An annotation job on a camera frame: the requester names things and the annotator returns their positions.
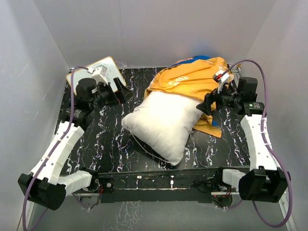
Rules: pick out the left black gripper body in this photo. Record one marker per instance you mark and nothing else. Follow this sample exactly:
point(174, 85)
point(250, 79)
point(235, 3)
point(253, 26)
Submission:
point(106, 95)

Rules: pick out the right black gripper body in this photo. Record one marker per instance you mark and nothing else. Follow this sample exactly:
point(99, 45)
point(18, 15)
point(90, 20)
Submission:
point(225, 98)

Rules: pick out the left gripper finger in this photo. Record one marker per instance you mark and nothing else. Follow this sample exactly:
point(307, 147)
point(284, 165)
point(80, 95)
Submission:
point(124, 96)
point(121, 88)

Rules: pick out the orange and blue pillowcase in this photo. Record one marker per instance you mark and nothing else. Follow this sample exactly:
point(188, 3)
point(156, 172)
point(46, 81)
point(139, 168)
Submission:
point(191, 78)

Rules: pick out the white pillow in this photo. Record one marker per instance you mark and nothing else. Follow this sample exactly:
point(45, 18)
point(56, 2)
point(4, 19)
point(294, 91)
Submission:
point(164, 121)

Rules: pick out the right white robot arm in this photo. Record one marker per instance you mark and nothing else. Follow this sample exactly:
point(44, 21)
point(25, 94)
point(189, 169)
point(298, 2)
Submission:
point(265, 182)

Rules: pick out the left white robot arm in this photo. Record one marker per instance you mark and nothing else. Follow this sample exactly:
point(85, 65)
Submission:
point(44, 185)

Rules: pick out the small whiteboard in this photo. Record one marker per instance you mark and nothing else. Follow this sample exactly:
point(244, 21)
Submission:
point(113, 72)

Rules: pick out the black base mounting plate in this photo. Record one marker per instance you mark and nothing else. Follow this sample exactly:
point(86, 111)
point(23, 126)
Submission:
point(177, 185)

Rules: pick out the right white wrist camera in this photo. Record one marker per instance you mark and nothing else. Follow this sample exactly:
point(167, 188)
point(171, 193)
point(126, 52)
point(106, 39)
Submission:
point(221, 78)

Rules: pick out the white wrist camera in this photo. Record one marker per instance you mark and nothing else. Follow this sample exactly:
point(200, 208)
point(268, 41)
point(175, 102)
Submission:
point(221, 78)
point(99, 74)

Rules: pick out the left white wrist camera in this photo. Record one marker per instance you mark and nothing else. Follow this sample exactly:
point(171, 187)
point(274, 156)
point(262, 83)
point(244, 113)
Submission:
point(99, 74)

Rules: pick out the aluminium frame rail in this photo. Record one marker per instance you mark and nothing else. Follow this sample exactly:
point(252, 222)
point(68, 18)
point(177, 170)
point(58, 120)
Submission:
point(85, 212)

